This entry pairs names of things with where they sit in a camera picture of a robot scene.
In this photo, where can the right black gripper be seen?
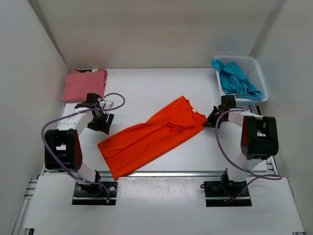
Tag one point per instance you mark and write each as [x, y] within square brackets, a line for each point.
[210, 122]

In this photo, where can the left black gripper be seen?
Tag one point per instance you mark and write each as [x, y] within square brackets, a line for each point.
[104, 127]

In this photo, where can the orange t shirt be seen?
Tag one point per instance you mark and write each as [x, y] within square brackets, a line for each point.
[140, 144]

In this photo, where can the pink t shirt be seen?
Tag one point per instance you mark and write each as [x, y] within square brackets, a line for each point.
[79, 84]

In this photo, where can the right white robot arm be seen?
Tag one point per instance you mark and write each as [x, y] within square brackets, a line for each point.
[259, 140]

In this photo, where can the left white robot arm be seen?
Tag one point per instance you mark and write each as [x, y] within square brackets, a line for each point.
[65, 153]

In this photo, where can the teal t shirt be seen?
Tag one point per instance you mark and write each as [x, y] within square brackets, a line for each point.
[234, 81]

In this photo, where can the white plastic basket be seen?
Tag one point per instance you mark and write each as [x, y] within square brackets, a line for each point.
[252, 70]

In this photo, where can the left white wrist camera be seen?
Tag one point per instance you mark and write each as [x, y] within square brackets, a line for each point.
[105, 105]

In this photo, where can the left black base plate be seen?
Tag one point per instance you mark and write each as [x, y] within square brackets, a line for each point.
[102, 194]

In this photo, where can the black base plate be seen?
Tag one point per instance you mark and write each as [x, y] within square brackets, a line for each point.
[102, 194]
[218, 194]

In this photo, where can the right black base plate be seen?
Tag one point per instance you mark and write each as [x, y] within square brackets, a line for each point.
[218, 194]

